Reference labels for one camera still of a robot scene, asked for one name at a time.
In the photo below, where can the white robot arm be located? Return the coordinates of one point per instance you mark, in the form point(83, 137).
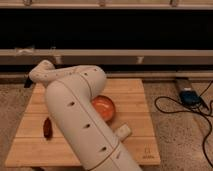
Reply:
point(68, 97)

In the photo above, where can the brown small bottle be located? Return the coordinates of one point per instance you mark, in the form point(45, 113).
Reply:
point(47, 128)

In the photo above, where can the orange bowl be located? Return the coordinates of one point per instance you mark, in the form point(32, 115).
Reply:
point(105, 107)

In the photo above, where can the white sponge block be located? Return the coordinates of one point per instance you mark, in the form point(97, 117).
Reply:
point(123, 132)

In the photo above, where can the blue power adapter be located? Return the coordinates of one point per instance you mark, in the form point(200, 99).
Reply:
point(189, 97)

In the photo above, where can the wooden table board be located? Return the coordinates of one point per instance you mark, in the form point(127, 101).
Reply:
point(31, 149)

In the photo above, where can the grey horizontal rail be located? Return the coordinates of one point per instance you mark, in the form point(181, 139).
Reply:
point(111, 57)

